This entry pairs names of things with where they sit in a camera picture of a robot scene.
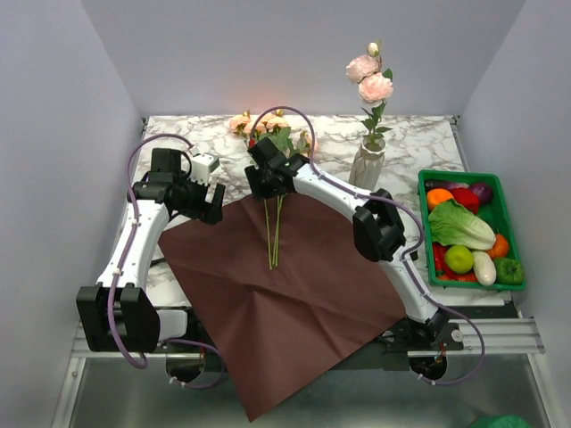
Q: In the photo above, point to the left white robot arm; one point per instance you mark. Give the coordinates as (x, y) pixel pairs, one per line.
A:
(115, 312)

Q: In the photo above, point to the black ribbon gold lettering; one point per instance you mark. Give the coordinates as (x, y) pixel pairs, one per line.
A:
(155, 262)

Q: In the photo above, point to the green bell pepper toy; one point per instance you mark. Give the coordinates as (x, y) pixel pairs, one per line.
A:
(509, 271)

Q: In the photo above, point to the green lettuce toy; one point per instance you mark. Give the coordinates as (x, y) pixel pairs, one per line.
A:
(452, 224)

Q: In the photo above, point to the green plastic basket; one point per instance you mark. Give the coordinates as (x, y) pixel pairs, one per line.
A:
(495, 214)

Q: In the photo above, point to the white ribbed ceramic vase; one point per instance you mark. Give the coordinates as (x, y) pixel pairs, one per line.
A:
(367, 163)

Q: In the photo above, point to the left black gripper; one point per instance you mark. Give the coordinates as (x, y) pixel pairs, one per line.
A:
(205, 211)

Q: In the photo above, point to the red pepper toy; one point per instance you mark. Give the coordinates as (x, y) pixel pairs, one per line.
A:
(466, 198)

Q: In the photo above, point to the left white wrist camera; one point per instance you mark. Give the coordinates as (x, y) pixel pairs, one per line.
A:
(202, 166)

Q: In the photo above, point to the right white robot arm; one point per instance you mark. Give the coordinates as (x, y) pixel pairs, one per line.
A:
(378, 232)

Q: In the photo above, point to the pale pink flower stem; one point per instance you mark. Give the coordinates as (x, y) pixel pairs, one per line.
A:
(375, 86)

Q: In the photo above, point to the white radish toy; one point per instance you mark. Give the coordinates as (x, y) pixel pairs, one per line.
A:
(484, 268)

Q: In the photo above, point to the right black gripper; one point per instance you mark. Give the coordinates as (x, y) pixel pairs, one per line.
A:
(259, 193)

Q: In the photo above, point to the purple onion toy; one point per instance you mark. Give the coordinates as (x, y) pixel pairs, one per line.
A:
(483, 191)

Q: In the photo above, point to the orange fruit toy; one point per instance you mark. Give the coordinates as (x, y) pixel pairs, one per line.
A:
(437, 196)

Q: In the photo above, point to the dark red wrapping paper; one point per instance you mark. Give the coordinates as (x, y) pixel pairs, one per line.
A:
(283, 294)

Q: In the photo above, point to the green object bottom edge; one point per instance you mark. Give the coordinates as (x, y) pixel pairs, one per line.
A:
(506, 421)

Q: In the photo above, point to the dark purple eggplant toy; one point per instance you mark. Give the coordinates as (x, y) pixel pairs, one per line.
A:
(432, 184)

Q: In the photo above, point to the green apple toy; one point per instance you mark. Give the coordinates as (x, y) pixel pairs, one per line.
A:
(459, 259)

